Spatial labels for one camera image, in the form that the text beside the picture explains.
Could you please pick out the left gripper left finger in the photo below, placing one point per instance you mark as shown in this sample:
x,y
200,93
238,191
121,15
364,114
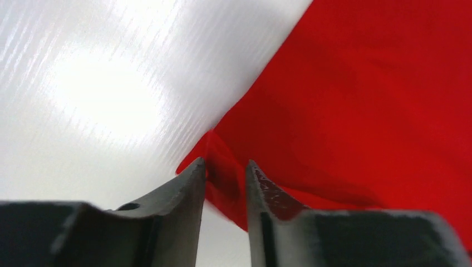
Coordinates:
x,y
160,228

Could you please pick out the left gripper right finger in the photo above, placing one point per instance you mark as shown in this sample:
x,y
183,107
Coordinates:
x,y
284,232

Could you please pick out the red t shirt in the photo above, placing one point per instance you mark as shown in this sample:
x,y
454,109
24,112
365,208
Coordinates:
x,y
367,104

